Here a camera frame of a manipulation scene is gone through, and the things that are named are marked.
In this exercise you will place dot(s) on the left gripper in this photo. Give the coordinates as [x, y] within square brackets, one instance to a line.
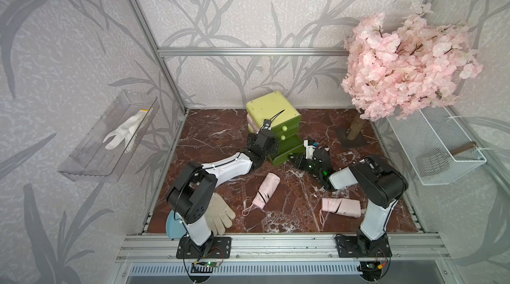
[273, 146]

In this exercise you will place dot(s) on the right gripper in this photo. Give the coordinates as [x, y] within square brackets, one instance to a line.
[299, 162]

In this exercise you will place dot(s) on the green top drawer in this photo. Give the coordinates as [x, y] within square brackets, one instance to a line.
[287, 121]

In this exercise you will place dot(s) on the green drawer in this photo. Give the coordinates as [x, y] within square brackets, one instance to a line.
[287, 121]
[283, 132]
[292, 145]

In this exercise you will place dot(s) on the green bottom drawer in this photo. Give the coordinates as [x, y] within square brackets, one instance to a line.
[292, 145]

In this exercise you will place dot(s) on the green drawer cabinet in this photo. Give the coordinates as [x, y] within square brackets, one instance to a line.
[269, 106]

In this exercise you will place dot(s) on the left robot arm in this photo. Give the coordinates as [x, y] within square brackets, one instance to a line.
[202, 211]

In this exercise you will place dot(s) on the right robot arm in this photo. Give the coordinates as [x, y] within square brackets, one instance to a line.
[382, 184]

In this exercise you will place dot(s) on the green middle drawer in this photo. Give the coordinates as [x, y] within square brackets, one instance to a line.
[283, 132]

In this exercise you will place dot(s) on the pink umbrella left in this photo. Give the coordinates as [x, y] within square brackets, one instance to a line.
[264, 193]

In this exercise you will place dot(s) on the pink umbrella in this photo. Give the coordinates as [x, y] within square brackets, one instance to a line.
[264, 193]
[343, 207]

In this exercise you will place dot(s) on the pink umbrella front right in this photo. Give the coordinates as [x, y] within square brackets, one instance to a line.
[343, 207]

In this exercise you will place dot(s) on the white work glove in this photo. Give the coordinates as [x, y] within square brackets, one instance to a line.
[219, 215]

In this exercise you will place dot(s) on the brush in basket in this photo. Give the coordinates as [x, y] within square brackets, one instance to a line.
[438, 160]

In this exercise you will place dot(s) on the blue dustpan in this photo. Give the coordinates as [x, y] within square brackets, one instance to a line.
[174, 227]

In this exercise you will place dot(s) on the pink cherry blossom tree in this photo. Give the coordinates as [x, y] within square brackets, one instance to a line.
[418, 65]

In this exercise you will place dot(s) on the white glove on shelf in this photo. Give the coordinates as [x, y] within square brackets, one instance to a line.
[126, 132]

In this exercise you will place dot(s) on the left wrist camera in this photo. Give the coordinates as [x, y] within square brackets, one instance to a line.
[267, 124]

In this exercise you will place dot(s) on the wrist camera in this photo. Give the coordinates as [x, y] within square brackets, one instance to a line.
[310, 147]
[267, 124]

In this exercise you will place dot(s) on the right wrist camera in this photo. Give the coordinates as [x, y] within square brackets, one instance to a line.
[310, 147]

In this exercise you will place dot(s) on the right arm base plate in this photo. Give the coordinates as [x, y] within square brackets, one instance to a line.
[361, 246]

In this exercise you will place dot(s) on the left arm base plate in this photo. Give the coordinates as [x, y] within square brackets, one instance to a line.
[214, 247]

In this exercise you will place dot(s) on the white wire basket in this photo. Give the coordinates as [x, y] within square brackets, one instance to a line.
[436, 127]

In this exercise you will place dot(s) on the clear acrylic wall shelf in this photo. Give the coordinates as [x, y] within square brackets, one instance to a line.
[106, 150]

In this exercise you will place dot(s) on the aluminium front rail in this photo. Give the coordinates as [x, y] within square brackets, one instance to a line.
[285, 247]

